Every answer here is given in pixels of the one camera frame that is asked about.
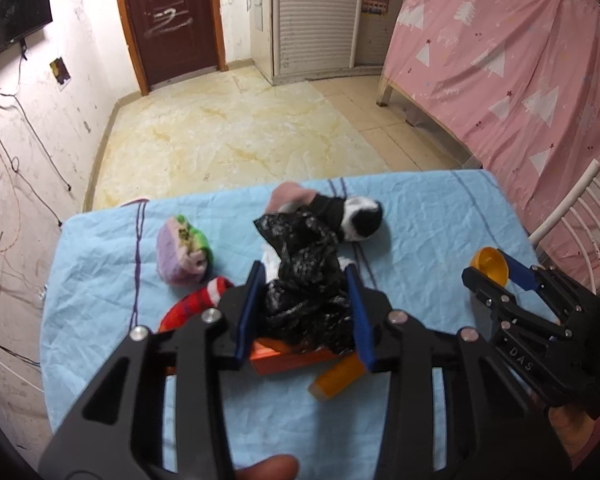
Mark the person's left hand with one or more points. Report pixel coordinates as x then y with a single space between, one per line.
278 467

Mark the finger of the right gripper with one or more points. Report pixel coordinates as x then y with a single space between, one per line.
485 289
523 276

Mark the orange cylindrical tube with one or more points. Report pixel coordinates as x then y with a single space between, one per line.
338 378

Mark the mauve pink sock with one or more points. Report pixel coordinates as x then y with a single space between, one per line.
289 196

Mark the white metal chair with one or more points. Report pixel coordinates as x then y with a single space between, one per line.
578 213

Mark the black plastic bag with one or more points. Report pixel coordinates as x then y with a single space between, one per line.
307 304

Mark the black white fuzzy sock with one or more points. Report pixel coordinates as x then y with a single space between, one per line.
352 219

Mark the white louvered wardrobe door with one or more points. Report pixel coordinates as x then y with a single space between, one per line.
312 38

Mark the person's right hand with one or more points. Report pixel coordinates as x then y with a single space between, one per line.
573 427

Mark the pink tree-print bed curtain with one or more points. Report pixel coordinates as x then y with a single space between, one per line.
517 82

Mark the dark red door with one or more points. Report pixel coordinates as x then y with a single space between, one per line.
172 39

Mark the light blue bed sheet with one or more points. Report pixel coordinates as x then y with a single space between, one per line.
187 338

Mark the red white sock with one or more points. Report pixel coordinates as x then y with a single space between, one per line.
206 297

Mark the small orange plastic cup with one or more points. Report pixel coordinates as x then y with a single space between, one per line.
491 262

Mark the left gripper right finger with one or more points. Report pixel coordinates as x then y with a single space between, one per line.
373 337

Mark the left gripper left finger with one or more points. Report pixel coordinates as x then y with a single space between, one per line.
238 306

